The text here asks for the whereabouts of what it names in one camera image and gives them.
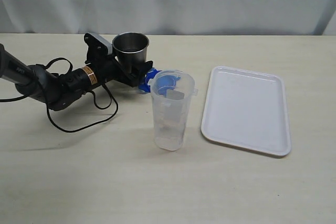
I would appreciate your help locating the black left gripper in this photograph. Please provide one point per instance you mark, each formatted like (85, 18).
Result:
(110, 69)

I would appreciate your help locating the white rectangular tray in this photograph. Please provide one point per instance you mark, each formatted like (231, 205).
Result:
(248, 110)

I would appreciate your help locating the blue plastic lid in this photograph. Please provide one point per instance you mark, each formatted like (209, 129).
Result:
(160, 81)

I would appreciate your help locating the stainless steel cup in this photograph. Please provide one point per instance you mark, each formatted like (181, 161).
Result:
(130, 49)

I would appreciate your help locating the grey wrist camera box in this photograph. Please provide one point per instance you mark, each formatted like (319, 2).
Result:
(98, 48)

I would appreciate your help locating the white backdrop curtain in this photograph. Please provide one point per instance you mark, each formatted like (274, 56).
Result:
(170, 17)

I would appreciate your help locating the clear plastic container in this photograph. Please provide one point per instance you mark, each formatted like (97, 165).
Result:
(170, 113)

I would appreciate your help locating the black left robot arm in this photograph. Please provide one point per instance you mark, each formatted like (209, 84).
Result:
(59, 91)

